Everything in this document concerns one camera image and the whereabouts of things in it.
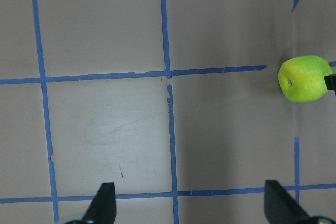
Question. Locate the green apple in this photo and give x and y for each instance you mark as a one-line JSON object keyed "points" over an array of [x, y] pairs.
{"points": [[301, 79]]}

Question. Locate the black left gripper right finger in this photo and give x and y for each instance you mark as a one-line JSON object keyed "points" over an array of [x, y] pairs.
{"points": [[280, 207]]}

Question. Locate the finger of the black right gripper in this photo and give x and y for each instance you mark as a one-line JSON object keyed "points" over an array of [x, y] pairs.
{"points": [[330, 81]]}

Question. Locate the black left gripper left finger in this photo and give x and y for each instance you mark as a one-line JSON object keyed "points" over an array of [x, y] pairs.
{"points": [[103, 207]]}

